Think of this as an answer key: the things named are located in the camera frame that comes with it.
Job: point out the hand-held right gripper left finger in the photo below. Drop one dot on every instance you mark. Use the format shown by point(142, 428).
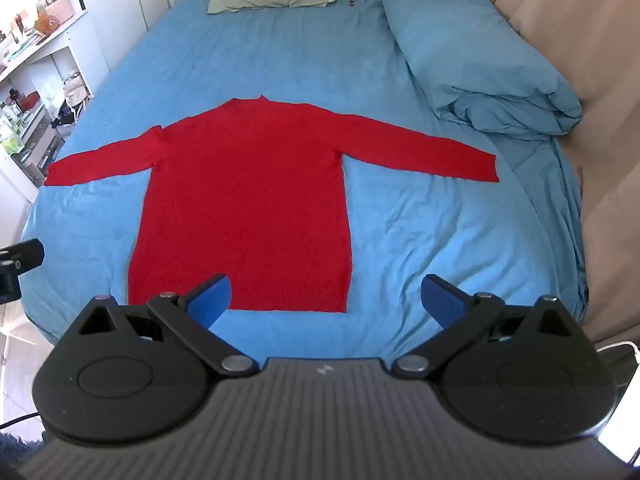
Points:
point(212, 301)

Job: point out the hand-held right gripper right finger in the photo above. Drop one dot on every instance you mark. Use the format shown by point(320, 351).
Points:
point(441, 301)

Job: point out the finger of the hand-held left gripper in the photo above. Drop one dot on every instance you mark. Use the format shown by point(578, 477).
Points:
point(27, 255)

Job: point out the red knit sweater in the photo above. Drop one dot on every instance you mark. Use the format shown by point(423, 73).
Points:
point(250, 185)

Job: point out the beige bag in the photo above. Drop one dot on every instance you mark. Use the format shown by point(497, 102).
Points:
point(75, 91)

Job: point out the white shelf unit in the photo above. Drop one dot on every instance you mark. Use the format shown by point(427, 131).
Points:
point(60, 45)

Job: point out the pink basket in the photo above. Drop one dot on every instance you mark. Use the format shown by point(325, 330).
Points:
point(56, 12)

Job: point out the blue bolster cushion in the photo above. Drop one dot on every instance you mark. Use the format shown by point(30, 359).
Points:
point(465, 45)

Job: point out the blue bed cover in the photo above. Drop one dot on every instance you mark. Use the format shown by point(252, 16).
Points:
point(275, 50)

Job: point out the white wardrobe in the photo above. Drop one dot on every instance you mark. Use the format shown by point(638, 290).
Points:
point(125, 5)

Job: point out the beige curtain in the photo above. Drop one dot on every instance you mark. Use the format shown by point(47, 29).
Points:
point(575, 10)

